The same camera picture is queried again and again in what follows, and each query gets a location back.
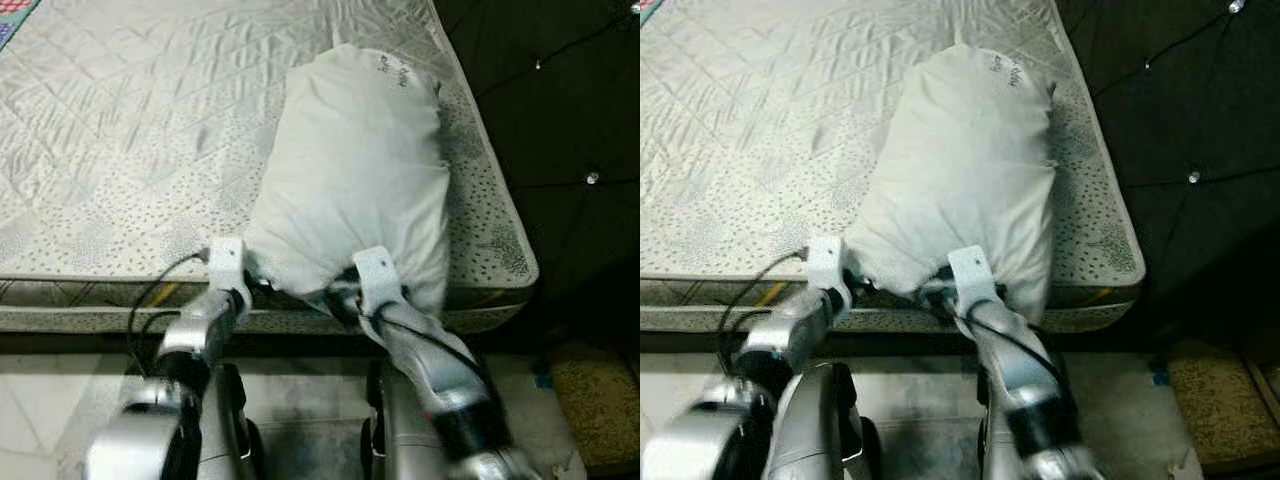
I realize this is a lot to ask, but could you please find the cream white pillow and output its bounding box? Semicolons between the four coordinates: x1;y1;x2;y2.
844;44;1060;327
242;42;454;317

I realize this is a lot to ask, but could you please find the silver left robot leg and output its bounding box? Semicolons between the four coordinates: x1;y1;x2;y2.
768;360;883;480
194;362;267;480

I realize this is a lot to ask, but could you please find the quilted beige mattress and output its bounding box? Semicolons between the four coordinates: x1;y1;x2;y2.
0;0;542;337
640;0;1147;337

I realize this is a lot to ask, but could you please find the brown floor mat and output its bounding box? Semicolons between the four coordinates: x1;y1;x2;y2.
1164;338;1280;473
547;343;641;473

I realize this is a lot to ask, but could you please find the black tufted headboard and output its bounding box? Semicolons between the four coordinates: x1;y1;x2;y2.
433;0;641;353
1054;0;1280;353

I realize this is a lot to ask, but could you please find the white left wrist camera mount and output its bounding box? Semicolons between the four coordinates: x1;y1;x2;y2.
806;236;852;302
205;236;252;302

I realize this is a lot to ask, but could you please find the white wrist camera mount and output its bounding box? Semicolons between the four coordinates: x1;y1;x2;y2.
349;246;407;317
947;244;1002;317
205;236;252;302
806;236;852;302

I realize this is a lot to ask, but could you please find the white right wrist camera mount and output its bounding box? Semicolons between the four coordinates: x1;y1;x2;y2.
349;246;407;317
947;244;1002;317

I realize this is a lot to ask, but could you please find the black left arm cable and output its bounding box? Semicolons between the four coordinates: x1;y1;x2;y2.
716;249;812;379
127;249;212;379

